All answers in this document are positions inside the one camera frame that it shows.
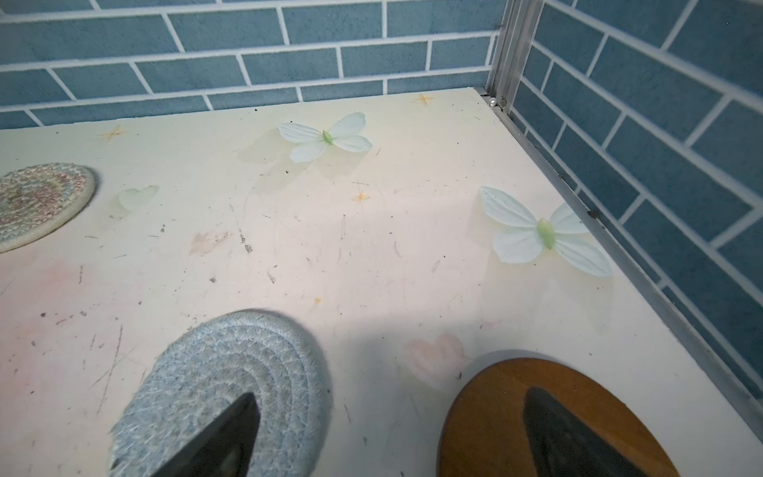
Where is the brown wooden round coaster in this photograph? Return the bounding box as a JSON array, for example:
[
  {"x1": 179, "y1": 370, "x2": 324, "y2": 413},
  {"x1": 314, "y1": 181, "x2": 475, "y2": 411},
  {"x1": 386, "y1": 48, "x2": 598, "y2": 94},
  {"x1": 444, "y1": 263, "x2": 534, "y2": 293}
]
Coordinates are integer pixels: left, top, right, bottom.
[{"x1": 437, "y1": 358, "x2": 679, "y2": 476}]

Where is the light blue woven coaster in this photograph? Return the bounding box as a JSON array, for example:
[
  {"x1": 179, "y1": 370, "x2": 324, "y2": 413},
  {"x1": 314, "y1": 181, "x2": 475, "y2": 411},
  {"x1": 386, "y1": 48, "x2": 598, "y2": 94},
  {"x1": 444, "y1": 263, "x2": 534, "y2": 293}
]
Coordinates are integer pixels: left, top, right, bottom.
[{"x1": 109, "y1": 309, "x2": 332, "y2": 476}]

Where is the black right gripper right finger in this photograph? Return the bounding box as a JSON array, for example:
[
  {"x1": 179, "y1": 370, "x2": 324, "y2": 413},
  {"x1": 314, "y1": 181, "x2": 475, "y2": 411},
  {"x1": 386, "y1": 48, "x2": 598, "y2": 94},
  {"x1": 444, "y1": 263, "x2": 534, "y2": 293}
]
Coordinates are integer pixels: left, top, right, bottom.
[{"x1": 523, "y1": 387, "x2": 646, "y2": 477}]

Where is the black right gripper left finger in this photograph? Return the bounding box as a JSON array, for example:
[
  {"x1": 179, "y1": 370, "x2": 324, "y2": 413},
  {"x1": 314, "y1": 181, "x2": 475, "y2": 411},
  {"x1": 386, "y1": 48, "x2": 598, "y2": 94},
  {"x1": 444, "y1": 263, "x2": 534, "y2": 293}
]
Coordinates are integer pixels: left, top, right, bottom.
[{"x1": 153, "y1": 393, "x2": 260, "y2": 477}]

